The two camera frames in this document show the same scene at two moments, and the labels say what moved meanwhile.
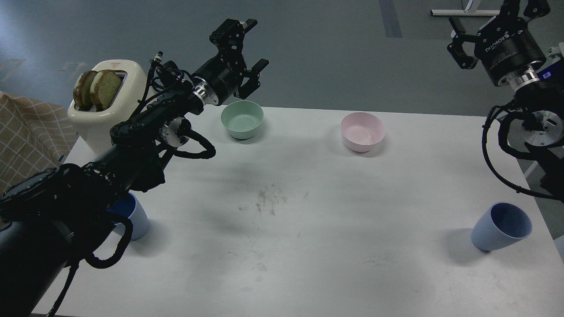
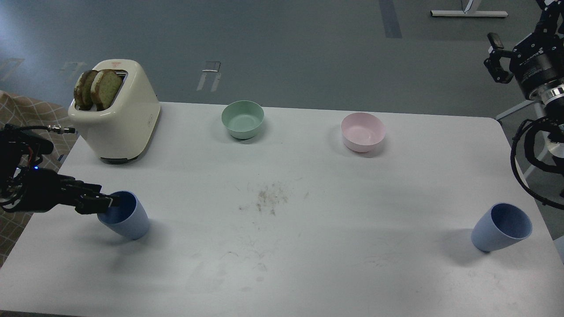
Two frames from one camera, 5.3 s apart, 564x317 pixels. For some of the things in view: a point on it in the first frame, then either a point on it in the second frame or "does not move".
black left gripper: [217, 81] to [39, 189]
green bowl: [243, 118] does not move
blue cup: [499, 224] does not move
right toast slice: [105, 86] does not move
